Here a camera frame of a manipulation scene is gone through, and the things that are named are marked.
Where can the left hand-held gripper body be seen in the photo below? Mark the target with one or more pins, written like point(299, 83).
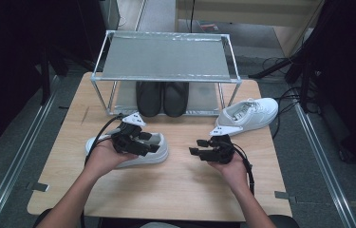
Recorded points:
point(126, 141)

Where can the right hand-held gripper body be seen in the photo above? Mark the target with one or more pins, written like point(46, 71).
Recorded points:
point(220, 152)

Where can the white sneaker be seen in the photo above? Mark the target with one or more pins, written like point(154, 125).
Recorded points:
point(159, 155)
point(254, 114)

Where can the black slipper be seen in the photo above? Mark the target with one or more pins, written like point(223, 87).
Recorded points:
point(148, 98)
point(175, 98)

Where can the metal two-tier shoe rack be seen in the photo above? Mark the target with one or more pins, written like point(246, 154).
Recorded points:
point(166, 57)

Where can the person's right hand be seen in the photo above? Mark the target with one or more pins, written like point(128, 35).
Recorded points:
point(232, 172)

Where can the person's left hand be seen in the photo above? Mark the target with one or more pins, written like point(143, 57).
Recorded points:
point(103, 158)

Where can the grey tape tab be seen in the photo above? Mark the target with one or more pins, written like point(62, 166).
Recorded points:
point(38, 186)
point(284, 195)

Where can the black metal stand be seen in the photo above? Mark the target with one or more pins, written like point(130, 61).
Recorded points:
point(45, 79)

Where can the black tripod stand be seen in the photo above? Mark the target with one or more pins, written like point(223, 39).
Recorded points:
point(277, 66)

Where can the red item on floor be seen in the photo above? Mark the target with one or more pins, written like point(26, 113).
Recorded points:
point(209, 27)

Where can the grey metal case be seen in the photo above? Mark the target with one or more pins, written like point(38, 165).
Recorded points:
point(110, 14)

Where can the light wooden cabinet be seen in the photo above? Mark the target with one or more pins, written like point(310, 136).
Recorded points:
point(229, 12)

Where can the black curtain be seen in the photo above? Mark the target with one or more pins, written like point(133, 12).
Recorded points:
point(349, 79)
point(8, 63)

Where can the metal floor rail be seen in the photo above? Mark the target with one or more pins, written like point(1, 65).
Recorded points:
point(327, 171)
point(4, 190)
point(140, 14)

